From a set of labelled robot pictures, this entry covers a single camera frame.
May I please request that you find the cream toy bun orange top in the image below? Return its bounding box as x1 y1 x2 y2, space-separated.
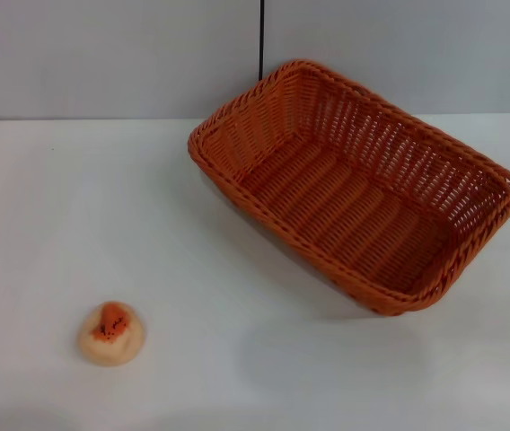
77 301 148 368

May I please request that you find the orange woven plastic basket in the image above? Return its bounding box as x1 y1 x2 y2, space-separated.
187 57 510 317

